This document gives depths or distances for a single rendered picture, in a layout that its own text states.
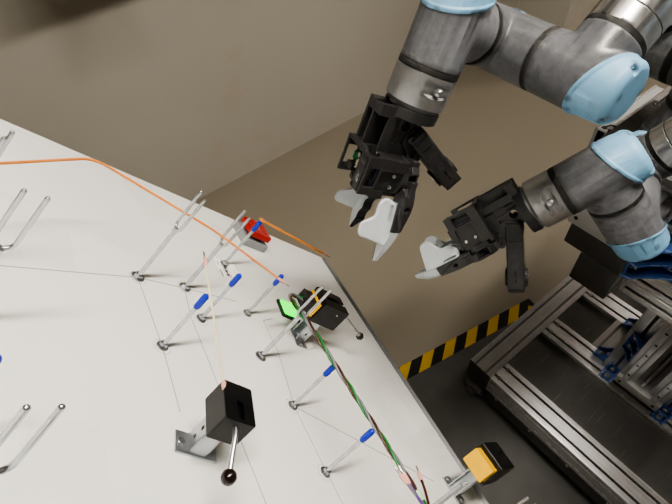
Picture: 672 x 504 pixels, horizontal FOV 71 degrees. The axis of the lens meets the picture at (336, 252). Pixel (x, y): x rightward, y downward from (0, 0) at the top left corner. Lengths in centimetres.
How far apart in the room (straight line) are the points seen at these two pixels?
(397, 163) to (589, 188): 26
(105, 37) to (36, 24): 24
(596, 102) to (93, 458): 58
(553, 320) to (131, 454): 166
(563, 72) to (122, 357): 55
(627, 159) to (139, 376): 63
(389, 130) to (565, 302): 152
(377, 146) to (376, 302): 159
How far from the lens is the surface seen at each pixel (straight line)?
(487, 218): 75
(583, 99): 58
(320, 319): 74
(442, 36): 57
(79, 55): 225
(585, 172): 71
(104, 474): 45
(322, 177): 272
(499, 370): 178
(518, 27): 64
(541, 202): 71
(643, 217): 77
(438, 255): 77
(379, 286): 219
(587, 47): 60
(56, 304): 55
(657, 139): 85
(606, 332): 198
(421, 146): 62
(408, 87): 58
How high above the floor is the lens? 178
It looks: 50 degrees down
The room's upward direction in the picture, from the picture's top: 6 degrees counter-clockwise
